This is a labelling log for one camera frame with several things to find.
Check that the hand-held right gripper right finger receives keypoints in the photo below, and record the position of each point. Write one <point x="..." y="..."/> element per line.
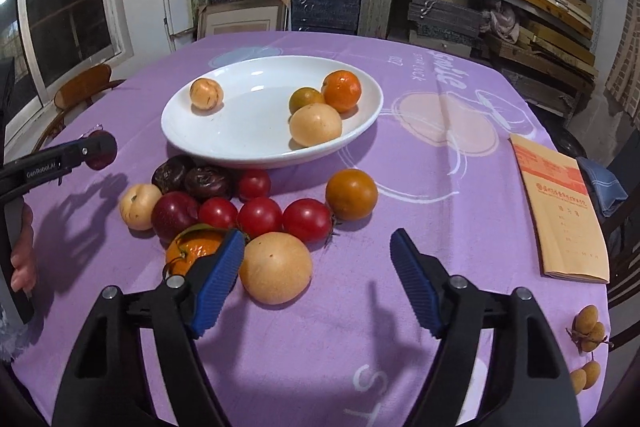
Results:
<point x="415" y="279"/>

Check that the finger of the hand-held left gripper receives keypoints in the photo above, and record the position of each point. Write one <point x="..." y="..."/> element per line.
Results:
<point x="45" y="167"/>

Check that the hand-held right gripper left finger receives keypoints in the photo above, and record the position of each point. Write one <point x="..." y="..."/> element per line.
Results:
<point x="220" y="279"/>

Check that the orange with green leaf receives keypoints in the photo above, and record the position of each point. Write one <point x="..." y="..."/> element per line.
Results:
<point x="192" y="253"/>

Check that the large yellow melon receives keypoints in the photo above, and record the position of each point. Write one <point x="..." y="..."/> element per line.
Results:
<point x="275" y="268"/>

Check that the dark red plum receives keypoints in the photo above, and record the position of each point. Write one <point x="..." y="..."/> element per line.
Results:
<point x="106" y="152"/>
<point x="172" y="217"/>

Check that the red tomato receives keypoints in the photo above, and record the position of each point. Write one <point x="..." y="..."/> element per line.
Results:
<point x="306" y="221"/>
<point x="254" y="184"/>
<point x="259" y="217"/>
<point x="217" y="213"/>

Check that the dark purple passion fruit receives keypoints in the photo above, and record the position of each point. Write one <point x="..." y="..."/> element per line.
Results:
<point x="167" y="174"/>
<point x="207" y="183"/>

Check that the striped yellow melon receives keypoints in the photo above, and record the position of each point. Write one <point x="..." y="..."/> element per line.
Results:
<point x="137" y="207"/>

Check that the white oval plate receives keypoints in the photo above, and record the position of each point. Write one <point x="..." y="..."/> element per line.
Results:
<point x="250" y="119"/>

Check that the person's left hand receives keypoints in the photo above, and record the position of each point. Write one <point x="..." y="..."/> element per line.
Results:
<point x="24" y="257"/>

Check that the purple printed tablecloth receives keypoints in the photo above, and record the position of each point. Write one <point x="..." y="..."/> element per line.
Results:
<point x="450" y="257"/>

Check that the light wooden chair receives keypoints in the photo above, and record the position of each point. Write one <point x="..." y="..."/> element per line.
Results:
<point x="82" y="87"/>

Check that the large orange-green tangerine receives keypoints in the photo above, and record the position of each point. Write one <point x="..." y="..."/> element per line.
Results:
<point x="351" y="194"/>

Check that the brown paper booklet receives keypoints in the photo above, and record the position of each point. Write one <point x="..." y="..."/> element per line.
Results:
<point x="560" y="217"/>

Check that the small speckled yellow melon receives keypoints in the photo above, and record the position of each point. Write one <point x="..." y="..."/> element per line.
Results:
<point x="206" y="94"/>

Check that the brown longan cluster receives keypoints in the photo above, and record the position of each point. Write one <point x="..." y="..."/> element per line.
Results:
<point x="585" y="374"/>
<point x="589" y="324"/>

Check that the green-orange tangerine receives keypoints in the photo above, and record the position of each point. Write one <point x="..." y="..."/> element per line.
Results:
<point x="304" y="98"/>

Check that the bright orange tangerine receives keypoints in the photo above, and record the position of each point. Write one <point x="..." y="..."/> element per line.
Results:
<point x="342" y="91"/>

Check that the blue folded cloth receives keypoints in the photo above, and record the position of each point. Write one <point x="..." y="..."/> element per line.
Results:
<point x="602" y="184"/>

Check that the dark wooden chair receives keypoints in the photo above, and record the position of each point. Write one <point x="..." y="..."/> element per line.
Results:
<point x="625" y="257"/>

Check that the framed picture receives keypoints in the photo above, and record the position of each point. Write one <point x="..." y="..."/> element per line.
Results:
<point x="240" y="19"/>

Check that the stack of grey boxes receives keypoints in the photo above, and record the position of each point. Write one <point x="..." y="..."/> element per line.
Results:
<point x="445" y="19"/>

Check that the pink cloth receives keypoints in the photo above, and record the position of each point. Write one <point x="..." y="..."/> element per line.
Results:
<point x="501" y="24"/>

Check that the grey wooden box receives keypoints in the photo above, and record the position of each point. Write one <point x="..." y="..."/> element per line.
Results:
<point x="376" y="9"/>

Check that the stack of dark blue boxes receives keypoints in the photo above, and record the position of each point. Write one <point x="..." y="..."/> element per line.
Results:
<point x="325" y="7"/>

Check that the brick pattern curtain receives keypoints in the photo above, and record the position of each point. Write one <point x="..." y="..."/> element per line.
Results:
<point x="625" y="67"/>

